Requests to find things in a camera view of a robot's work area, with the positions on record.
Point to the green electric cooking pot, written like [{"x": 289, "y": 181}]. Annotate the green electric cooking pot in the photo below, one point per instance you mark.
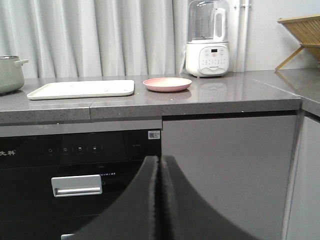
[{"x": 11, "y": 73}]

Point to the grey cabinet door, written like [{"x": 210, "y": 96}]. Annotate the grey cabinet door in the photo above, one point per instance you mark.
[{"x": 240, "y": 166}]

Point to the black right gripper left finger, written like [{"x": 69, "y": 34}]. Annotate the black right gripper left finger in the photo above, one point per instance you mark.
[{"x": 134, "y": 215}]

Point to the pink round plate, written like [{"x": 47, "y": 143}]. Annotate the pink round plate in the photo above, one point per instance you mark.
[{"x": 167, "y": 84}]

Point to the wooden dish rack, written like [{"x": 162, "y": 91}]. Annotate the wooden dish rack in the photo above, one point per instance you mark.
[{"x": 306, "y": 29}]

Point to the white blender appliance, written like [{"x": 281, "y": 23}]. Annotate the white blender appliance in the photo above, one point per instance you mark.
[{"x": 207, "y": 47}]

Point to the grey curtain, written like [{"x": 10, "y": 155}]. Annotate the grey curtain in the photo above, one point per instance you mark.
[{"x": 92, "y": 38}]

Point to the black disinfection cabinet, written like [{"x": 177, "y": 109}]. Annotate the black disinfection cabinet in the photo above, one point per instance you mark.
[{"x": 56, "y": 178}]

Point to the cream bear serving tray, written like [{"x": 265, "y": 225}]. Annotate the cream bear serving tray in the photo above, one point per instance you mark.
[{"x": 83, "y": 89}]

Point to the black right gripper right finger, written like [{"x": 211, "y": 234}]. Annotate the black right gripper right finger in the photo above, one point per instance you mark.
[{"x": 185, "y": 215}]

